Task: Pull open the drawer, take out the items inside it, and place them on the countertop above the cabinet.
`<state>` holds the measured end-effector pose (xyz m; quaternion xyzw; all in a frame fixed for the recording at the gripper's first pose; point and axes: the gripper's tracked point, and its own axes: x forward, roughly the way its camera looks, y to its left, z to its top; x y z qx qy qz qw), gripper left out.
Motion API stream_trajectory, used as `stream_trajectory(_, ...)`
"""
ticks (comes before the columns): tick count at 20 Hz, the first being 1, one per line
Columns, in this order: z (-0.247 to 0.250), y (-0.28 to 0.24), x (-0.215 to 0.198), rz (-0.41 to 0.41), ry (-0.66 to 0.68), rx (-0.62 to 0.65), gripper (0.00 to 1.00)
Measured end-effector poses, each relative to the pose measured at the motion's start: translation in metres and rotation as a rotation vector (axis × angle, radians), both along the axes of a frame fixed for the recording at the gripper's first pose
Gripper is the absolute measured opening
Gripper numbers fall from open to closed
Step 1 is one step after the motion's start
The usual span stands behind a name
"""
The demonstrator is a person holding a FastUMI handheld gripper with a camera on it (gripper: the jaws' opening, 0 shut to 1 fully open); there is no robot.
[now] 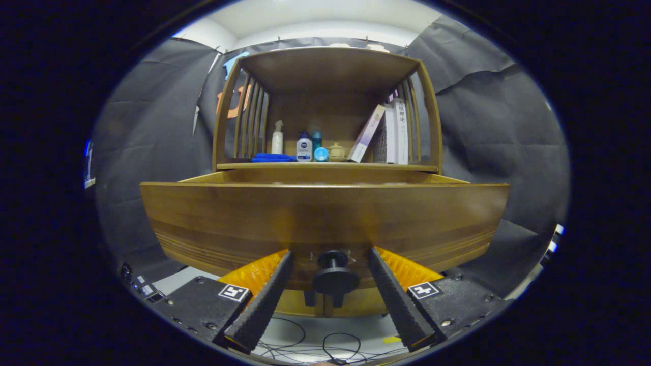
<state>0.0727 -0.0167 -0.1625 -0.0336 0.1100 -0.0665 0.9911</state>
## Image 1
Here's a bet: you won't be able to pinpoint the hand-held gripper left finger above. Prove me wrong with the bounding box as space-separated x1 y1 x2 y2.
147 248 294 355

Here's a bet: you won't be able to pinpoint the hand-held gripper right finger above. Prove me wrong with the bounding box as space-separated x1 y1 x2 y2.
367 246 504 352

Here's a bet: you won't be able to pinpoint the wooden drawer with black knob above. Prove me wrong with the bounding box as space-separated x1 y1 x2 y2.
140 169 510 306

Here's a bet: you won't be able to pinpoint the wooden countertop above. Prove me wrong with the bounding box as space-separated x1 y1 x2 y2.
217 162 439 172

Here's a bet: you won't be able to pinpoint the wooden cabinet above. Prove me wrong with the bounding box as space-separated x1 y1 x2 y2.
212 47 443 318

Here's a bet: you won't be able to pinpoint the blue folded cloth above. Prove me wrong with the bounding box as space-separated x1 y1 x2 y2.
251 152 297 163

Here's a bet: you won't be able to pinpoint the white bottle with blue cap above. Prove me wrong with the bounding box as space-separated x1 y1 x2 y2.
297 132 313 162

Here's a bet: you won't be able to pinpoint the patterned cover book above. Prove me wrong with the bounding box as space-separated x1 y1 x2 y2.
374 104 397 164

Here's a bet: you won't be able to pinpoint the purple and white book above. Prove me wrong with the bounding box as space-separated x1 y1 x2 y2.
347 104 387 163

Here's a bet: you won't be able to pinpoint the white book with black lettering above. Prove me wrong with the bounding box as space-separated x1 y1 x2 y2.
392 98 410 165

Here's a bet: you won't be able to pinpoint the black backdrop cloth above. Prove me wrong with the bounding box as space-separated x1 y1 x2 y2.
89 15 570 298

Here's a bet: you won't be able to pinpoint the computer monitor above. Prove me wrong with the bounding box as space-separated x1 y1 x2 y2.
84 141 96 190

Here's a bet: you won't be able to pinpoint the black floor cables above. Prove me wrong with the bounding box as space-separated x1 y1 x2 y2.
254 315 397 365

